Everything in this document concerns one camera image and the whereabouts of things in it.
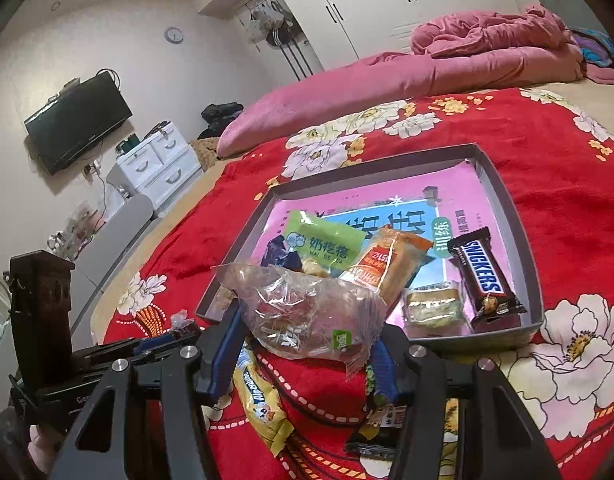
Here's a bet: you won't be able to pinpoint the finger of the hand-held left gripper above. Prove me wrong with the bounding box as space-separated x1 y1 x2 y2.
135 321 204 350
73 342 188 377

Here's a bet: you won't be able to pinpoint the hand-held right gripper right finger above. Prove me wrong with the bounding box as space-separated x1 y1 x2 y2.
373 327 562 480

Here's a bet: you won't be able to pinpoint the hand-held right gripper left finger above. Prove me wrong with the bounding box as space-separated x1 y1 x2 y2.
42 305 248 480

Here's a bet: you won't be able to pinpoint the small clear wrapper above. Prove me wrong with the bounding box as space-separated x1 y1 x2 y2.
171 311 198 333

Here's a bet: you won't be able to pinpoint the black green snack packet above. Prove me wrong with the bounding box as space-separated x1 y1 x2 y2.
344 360 428 462

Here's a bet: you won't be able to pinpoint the yellow blue snack packet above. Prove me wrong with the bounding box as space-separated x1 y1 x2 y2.
232 345 296 459

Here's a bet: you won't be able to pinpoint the clear small cake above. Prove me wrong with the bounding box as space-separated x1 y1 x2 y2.
402 282 472 340

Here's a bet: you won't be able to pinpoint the clear plastic snack bag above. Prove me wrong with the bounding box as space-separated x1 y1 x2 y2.
212 261 388 380

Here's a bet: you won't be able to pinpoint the orange bread packet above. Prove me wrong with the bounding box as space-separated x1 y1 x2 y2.
337 227 434 307

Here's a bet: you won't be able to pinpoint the dark blue snack packet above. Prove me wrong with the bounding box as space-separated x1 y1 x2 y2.
259 235 304 272

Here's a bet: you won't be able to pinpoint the brown chocolate bar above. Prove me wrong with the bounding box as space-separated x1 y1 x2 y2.
447 226 528 335

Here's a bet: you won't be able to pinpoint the grey cardboard box tray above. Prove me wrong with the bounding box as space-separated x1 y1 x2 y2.
194 142 546 356

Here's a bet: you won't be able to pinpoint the grey padded footboard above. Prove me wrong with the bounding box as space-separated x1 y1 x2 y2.
68 194 156 333

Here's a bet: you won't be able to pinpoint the pink printed booklet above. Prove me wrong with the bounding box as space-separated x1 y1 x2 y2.
257 162 514 333

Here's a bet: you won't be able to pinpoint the white drawer chest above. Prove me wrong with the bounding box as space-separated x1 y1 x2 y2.
107 122 204 212

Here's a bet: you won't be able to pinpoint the dark clothes pile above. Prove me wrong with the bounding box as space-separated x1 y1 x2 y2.
196 102 246 142

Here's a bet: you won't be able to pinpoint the red floral blanket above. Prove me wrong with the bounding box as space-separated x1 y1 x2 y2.
94 85 614 480

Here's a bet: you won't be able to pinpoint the pink duvet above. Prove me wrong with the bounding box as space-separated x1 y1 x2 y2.
217 4 588 161

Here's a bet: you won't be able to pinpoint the hanging bags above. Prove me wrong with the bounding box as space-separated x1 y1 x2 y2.
246 0 294 47

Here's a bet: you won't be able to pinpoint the white wardrobe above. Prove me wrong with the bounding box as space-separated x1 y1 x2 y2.
199 0 538 81

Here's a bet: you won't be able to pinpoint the colourful striped cloth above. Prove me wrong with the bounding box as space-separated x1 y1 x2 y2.
571 30 614 70

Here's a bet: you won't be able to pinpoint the grey padded headboard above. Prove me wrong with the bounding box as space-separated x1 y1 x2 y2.
532 0 614 43

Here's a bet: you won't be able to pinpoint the dark wooden post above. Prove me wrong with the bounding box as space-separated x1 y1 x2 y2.
9 251 76 391

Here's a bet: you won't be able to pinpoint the black wall television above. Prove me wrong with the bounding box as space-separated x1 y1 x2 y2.
24 71 134 177

